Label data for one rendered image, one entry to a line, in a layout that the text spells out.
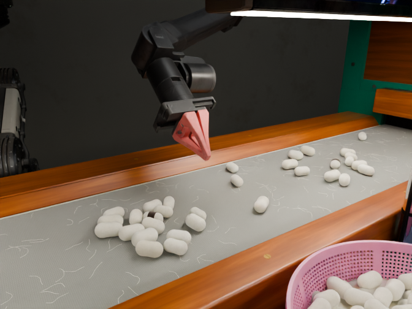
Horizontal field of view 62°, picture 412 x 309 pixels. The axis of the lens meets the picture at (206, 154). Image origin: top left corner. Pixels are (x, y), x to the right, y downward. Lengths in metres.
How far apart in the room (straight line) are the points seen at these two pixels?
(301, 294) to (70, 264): 0.28
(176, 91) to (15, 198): 0.32
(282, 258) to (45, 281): 0.28
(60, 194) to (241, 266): 0.36
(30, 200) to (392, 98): 0.95
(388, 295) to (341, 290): 0.05
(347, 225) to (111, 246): 0.33
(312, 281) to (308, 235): 0.07
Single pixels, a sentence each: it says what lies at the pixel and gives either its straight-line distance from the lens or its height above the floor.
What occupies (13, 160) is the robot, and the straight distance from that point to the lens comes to 0.83.
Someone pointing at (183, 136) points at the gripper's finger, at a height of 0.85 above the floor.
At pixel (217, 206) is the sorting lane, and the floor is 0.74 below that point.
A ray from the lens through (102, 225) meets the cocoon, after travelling 0.51.
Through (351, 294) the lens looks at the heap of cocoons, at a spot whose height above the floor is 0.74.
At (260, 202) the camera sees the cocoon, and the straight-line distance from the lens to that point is 0.56.
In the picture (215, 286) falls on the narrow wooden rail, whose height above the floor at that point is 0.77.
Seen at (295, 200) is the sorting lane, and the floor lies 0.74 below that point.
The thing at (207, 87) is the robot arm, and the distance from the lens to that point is 0.67.
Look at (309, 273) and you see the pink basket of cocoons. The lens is 0.43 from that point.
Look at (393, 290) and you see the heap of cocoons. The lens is 0.46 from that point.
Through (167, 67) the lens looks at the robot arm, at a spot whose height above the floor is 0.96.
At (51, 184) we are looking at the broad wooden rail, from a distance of 0.66.
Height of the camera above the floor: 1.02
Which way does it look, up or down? 20 degrees down
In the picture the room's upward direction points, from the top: straight up
